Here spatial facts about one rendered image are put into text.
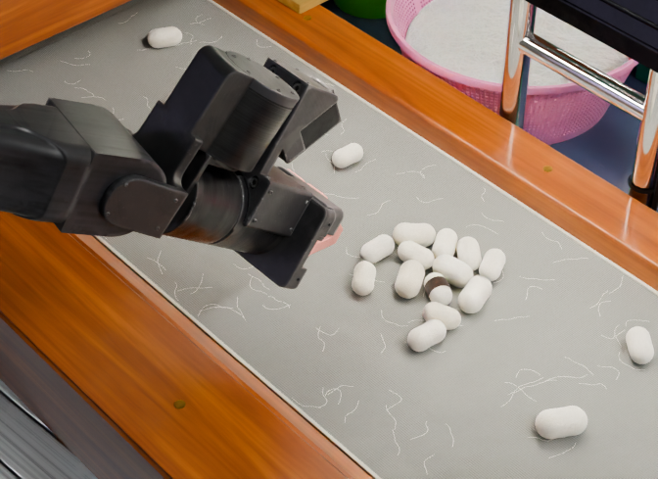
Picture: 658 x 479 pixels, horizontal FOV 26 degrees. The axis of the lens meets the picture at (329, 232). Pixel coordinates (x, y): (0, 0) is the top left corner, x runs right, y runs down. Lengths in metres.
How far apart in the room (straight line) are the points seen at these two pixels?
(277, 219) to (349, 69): 0.39
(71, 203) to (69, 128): 0.04
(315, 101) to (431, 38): 0.49
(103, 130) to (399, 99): 0.48
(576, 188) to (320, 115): 0.32
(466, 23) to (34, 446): 0.63
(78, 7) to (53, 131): 0.52
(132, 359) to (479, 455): 0.27
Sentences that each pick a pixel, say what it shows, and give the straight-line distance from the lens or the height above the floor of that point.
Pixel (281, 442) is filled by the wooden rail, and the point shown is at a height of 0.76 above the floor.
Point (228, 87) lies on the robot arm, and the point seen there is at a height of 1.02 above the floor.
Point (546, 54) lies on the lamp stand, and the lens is 1.24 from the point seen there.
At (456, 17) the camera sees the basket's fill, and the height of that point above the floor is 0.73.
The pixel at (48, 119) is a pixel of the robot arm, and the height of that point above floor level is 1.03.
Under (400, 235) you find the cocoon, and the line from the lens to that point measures 1.18.
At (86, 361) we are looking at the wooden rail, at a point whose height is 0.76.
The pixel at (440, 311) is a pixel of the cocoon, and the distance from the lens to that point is 1.12.
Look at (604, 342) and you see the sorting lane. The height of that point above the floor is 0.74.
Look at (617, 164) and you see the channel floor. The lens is 1.41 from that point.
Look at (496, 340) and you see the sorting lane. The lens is 1.13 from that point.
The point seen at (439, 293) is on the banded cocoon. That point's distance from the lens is 1.13.
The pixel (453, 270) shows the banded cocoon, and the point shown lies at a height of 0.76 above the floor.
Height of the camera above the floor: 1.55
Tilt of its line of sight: 42 degrees down
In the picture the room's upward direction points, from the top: straight up
